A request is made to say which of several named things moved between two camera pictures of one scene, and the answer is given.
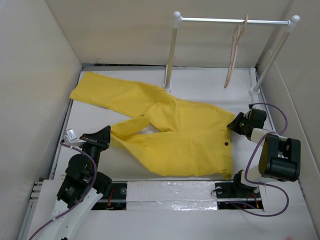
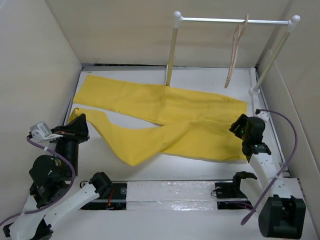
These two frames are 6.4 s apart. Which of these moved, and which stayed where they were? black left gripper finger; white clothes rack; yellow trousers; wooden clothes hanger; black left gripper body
Moved: black left gripper finger; black left gripper body; yellow trousers
Stayed: white clothes rack; wooden clothes hanger
